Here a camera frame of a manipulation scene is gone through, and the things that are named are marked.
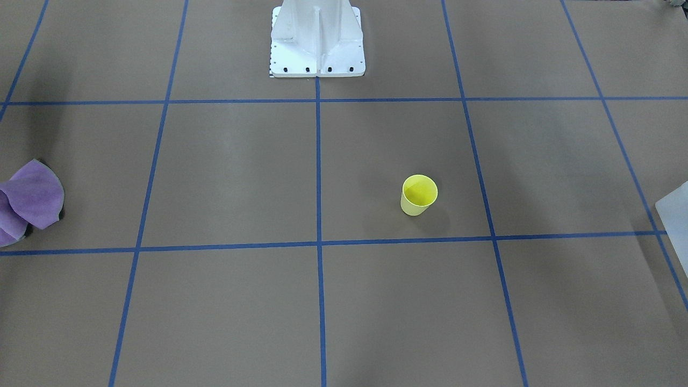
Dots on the yellow plastic cup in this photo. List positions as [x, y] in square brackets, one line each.
[418, 193]

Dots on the purple microfiber cloth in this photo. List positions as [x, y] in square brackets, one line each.
[33, 196]

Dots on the clear plastic storage box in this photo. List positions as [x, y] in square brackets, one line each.
[672, 210]

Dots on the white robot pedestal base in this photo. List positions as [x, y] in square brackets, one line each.
[316, 39]

